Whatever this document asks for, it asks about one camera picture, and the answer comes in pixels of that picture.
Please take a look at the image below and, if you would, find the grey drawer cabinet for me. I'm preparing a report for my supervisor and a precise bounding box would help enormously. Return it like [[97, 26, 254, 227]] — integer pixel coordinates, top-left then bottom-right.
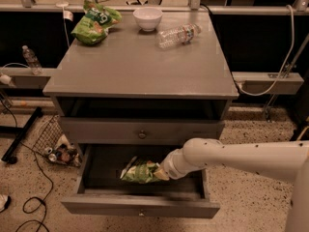
[[42, 11, 239, 220]]

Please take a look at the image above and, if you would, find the white cable right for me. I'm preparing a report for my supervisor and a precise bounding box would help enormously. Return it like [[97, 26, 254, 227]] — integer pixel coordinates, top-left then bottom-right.
[[236, 4, 295, 98]]

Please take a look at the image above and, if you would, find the white ceramic bowl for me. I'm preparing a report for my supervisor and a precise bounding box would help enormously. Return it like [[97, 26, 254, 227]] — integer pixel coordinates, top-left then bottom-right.
[[133, 7, 163, 32]]

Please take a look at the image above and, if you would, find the wire basket with cans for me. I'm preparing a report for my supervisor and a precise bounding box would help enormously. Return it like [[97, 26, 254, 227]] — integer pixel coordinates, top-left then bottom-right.
[[33, 115, 81, 167]]

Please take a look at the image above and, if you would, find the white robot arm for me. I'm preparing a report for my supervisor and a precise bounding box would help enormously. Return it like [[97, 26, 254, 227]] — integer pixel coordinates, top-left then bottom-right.
[[156, 138, 309, 232]]

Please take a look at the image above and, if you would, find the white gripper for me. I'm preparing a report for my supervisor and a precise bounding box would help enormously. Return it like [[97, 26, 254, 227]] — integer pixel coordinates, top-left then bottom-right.
[[154, 149, 197, 181]]

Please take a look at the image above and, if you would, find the grey top drawer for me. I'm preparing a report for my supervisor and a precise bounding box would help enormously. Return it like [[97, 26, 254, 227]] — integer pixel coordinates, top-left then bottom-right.
[[60, 117, 224, 145]]

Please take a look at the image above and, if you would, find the clear plastic water bottle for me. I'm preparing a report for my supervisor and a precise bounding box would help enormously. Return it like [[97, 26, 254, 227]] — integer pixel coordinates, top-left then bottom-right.
[[156, 23, 202, 49]]

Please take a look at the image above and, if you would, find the black table leg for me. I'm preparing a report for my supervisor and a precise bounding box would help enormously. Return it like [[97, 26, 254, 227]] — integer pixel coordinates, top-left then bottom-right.
[[0, 107, 43, 164]]

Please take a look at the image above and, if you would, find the white shoe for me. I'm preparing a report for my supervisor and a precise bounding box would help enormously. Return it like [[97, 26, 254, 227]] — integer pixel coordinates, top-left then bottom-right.
[[0, 194, 11, 213]]

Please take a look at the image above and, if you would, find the green chip bag rear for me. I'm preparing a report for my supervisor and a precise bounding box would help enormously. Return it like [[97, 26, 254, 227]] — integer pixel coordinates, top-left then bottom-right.
[[71, 0, 122, 45]]

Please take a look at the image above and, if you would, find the white lamp stand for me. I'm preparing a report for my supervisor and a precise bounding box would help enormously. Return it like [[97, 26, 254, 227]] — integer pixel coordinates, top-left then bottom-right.
[[56, 0, 73, 22]]

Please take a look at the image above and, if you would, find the green jalapeno chip bag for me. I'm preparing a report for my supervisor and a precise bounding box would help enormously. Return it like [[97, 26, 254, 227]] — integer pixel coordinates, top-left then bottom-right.
[[120, 156, 164, 184]]

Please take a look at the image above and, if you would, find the water bottle on ledge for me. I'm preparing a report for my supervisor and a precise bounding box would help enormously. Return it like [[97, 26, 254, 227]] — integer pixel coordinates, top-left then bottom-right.
[[22, 45, 42, 75]]

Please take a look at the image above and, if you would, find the grey open middle drawer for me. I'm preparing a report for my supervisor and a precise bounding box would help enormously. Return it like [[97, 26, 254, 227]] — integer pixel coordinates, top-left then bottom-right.
[[62, 144, 220, 218]]

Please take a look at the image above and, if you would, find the black floor cable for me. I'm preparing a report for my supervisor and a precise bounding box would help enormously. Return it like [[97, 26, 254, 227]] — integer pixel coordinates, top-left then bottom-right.
[[0, 98, 55, 232]]

